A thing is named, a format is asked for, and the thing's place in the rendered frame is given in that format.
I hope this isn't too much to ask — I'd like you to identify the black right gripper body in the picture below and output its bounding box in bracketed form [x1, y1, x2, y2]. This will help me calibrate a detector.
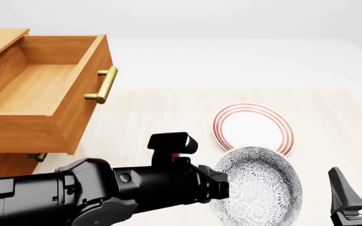
[332, 207, 362, 226]

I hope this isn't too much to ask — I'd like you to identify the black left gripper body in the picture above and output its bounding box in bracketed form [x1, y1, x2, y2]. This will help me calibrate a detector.
[195, 164, 231, 205]

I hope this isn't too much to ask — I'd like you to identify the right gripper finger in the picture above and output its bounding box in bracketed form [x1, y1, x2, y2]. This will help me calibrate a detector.
[327, 166, 362, 214]

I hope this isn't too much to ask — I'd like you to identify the black and white patterned bowl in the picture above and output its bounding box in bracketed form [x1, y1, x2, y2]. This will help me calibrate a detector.
[208, 146, 304, 226]

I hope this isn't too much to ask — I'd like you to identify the open wooden drawer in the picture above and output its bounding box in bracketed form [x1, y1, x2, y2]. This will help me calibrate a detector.
[0, 34, 114, 156]

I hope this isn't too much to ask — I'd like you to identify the closed wooden drawer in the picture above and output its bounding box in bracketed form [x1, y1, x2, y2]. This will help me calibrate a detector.
[0, 153, 41, 181]

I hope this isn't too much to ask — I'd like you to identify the white plate with red rings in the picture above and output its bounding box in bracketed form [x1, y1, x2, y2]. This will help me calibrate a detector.
[212, 102, 295, 158]

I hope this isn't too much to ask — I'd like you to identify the long brass drawer handle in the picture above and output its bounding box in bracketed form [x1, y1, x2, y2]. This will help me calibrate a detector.
[84, 65, 119, 105]

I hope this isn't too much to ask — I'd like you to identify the short-seen brass drawer handle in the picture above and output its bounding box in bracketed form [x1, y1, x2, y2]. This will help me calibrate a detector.
[27, 153, 48, 163]

